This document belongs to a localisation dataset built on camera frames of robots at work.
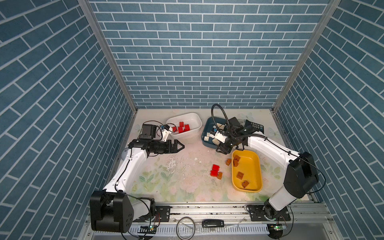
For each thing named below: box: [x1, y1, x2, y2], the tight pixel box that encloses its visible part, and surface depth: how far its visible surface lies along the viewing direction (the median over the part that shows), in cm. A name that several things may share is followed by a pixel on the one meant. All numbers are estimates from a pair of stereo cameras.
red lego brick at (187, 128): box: [183, 124, 191, 132], surface depth 106 cm
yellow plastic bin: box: [231, 150, 263, 193], surface depth 88 cm
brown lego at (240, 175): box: [236, 171, 244, 180], surface depth 87 cm
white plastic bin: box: [166, 112, 203, 139], surface depth 110 cm
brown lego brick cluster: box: [217, 171, 223, 180], surface depth 88 cm
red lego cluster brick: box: [210, 164, 221, 177], surface depth 90 cm
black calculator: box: [244, 119, 264, 134], surface depth 110 cm
